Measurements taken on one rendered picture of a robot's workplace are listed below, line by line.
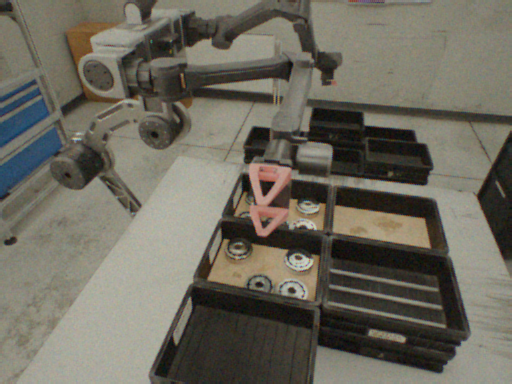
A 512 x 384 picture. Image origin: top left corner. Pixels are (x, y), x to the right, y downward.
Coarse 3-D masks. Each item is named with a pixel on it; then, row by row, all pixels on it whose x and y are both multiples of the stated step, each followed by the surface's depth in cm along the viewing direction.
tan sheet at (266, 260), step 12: (228, 240) 135; (264, 252) 131; (276, 252) 131; (216, 264) 126; (228, 264) 126; (240, 264) 126; (252, 264) 126; (264, 264) 126; (276, 264) 126; (216, 276) 122; (228, 276) 122; (240, 276) 122; (276, 276) 122; (288, 276) 122; (300, 276) 122; (312, 276) 122; (312, 288) 118; (312, 300) 115
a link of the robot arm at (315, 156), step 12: (276, 120) 71; (288, 120) 71; (276, 132) 68; (288, 132) 67; (300, 144) 69; (312, 144) 68; (324, 144) 68; (300, 156) 64; (312, 156) 64; (324, 156) 63; (300, 168) 64; (312, 168) 64; (324, 168) 63
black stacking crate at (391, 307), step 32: (352, 256) 126; (384, 256) 122; (416, 256) 119; (352, 288) 119; (384, 288) 119; (448, 288) 111; (320, 320) 110; (352, 320) 104; (448, 320) 108; (448, 352) 102
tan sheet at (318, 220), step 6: (246, 192) 158; (240, 204) 152; (294, 204) 152; (324, 204) 152; (240, 210) 149; (246, 210) 149; (294, 210) 149; (324, 210) 149; (288, 216) 146; (294, 216) 146; (318, 216) 146; (318, 222) 143; (318, 228) 140
